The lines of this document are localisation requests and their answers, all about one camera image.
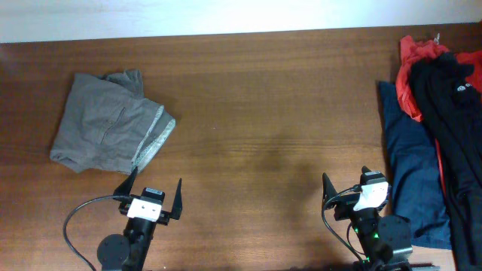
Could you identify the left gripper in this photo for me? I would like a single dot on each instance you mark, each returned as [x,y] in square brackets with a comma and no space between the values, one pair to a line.
[164,217]

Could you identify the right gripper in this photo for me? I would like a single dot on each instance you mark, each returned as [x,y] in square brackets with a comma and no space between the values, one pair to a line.
[345,208]

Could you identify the black t-shirt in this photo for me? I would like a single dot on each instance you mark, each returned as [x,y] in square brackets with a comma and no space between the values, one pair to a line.
[465,224]

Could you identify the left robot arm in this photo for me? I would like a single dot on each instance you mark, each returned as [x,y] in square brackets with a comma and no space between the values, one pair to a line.
[128,251]

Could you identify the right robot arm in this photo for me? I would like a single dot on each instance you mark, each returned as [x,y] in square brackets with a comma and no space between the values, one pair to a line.
[385,240]

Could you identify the navy blue garment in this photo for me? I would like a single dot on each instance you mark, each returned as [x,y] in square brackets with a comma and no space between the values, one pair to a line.
[416,180]

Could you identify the grey folded shorts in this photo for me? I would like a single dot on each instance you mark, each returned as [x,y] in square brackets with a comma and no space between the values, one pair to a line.
[108,124]

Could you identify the red mesh garment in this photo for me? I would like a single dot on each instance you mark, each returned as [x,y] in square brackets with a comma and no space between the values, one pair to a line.
[408,75]

